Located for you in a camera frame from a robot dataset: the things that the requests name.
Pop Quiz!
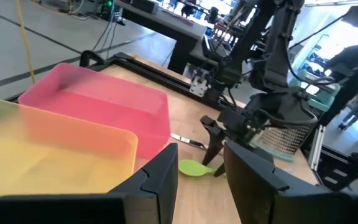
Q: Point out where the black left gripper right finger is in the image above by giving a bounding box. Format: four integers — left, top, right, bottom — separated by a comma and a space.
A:
224, 141, 290, 224

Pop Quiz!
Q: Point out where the lime green plastic spoon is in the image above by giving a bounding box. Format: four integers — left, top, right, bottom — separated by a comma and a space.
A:
178, 159, 217, 177

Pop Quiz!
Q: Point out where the pink plastic bin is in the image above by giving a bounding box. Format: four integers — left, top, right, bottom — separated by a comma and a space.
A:
17, 62, 171, 161

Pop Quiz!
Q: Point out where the black cable loop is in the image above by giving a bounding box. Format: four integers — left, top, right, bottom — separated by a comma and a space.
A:
79, 49, 107, 68

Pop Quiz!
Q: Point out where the yellow plastic bin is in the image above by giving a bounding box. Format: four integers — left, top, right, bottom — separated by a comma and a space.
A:
0, 95, 139, 205

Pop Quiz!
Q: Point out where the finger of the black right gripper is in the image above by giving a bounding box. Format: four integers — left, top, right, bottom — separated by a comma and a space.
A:
213, 161, 227, 178
200, 115, 226, 166

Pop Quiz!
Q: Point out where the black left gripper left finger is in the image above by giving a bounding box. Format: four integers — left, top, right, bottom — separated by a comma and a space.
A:
107, 142, 179, 224

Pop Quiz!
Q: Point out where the teal chair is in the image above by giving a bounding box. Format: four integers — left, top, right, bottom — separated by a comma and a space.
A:
289, 68, 341, 113

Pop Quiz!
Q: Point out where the yellow hanging cable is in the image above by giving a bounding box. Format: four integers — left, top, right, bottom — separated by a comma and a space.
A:
14, 0, 37, 85

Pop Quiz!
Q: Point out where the black background table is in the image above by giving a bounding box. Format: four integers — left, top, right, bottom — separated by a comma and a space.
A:
113, 0, 209, 75

